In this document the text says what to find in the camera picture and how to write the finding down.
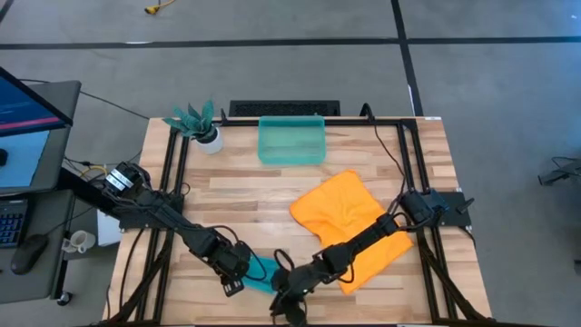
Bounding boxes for orange microfiber towel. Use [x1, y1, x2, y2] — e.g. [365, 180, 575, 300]
[289, 169, 415, 295]

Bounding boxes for grey computer cart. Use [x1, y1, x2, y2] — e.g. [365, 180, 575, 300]
[0, 80, 83, 305]

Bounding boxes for white mug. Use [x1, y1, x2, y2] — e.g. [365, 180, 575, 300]
[61, 230, 97, 254]

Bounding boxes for black computer monitor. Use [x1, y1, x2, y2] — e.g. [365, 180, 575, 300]
[0, 66, 74, 138]

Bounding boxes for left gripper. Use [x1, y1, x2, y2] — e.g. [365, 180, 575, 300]
[212, 240, 261, 285]

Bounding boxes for black aluminium table frame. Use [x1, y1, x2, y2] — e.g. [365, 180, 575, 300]
[103, 115, 496, 327]

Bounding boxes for white box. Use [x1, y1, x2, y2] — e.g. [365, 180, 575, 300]
[96, 209, 123, 247]

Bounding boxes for black stand legs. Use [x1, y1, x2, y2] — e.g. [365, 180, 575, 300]
[537, 156, 581, 186]

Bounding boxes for black computer mouse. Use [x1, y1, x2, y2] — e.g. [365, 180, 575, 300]
[9, 233, 50, 276]

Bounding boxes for teal microfiber towel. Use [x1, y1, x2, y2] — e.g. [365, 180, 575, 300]
[240, 255, 281, 295]

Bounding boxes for black floor vent grille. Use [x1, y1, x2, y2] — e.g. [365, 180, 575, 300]
[228, 99, 341, 118]

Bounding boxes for black computer keyboard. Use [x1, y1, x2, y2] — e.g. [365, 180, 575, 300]
[0, 199, 29, 250]

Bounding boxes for artificial plant in white pot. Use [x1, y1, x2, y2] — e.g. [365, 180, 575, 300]
[162, 99, 225, 155]

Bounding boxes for yellow cable plug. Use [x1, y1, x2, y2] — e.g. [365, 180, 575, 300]
[143, 0, 177, 15]

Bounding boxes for thin black floor cable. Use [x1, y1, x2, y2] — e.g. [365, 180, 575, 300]
[17, 79, 151, 121]

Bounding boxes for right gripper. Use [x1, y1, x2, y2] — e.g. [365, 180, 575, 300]
[271, 262, 324, 303]

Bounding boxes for teal translucent plastic basket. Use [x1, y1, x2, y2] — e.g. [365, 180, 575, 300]
[257, 114, 327, 166]

